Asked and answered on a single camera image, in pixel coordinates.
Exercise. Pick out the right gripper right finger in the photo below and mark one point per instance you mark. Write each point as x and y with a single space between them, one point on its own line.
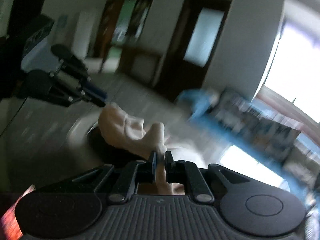
246 204

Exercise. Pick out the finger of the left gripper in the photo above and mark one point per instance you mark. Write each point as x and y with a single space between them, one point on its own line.
98 101
94 91

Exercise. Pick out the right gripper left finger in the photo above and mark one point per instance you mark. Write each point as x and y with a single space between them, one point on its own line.
71 206

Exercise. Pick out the cream fleece garment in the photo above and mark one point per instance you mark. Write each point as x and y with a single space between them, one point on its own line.
122 130

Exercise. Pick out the dark wooden cabinet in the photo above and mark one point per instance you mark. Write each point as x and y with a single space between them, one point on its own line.
121 24

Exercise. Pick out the long butterfly print cushion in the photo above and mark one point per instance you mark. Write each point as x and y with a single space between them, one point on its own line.
264 129

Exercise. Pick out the dark door with glass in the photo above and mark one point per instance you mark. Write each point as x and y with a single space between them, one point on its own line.
192 46

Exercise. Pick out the teal corner sofa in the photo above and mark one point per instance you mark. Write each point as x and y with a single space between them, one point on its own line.
298 173

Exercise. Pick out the green framed window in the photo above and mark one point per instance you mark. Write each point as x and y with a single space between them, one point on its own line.
294 72

